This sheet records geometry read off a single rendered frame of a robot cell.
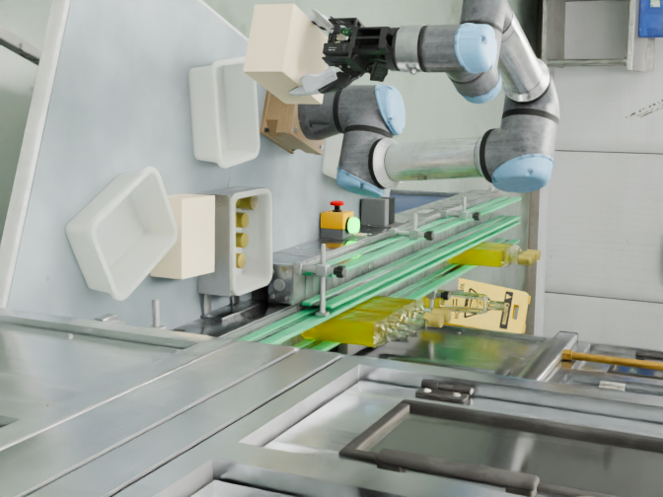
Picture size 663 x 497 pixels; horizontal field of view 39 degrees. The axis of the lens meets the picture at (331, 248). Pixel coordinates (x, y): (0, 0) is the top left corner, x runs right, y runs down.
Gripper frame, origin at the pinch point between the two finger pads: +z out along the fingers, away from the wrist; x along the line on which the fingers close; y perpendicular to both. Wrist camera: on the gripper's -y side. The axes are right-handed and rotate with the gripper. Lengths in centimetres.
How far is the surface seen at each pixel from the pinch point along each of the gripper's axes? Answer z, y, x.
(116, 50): 35.4, 4.8, 0.6
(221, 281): 30, -36, 37
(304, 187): 36, -78, 5
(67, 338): 10, 33, 55
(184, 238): 28.0, -16.7, 31.1
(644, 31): 22, -528, -234
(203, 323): 32, -35, 46
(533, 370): -25, -98, 43
